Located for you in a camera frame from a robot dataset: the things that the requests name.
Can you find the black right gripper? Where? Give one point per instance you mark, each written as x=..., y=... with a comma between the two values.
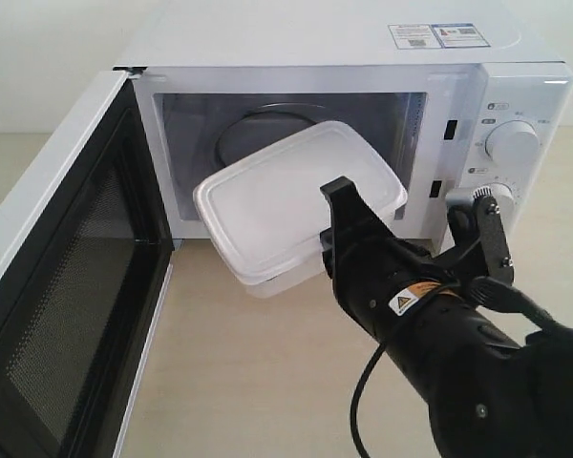
x=382, y=283

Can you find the white plastic lidded container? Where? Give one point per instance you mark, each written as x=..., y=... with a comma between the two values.
x=265, y=213

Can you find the white microwave door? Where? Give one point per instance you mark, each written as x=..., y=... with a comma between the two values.
x=85, y=250

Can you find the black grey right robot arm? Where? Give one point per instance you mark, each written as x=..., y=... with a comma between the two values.
x=494, y=369

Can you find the white microwave oven body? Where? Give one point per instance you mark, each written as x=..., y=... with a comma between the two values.
x=199, y=65

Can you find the glass turntable plate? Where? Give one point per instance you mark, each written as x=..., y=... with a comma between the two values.
x=263, y=125

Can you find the lower white control knob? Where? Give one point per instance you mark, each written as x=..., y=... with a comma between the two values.
x=504, y=198

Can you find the white control knob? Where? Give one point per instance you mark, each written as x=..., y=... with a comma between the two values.
x=512, y=141
x=504, y=198

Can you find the upper white control knob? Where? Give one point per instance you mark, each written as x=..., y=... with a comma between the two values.
x=512, y=141

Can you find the warning label sticker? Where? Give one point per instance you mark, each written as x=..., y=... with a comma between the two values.
x=437, y=36

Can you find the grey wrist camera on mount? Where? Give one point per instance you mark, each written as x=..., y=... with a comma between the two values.
x=480, y=244

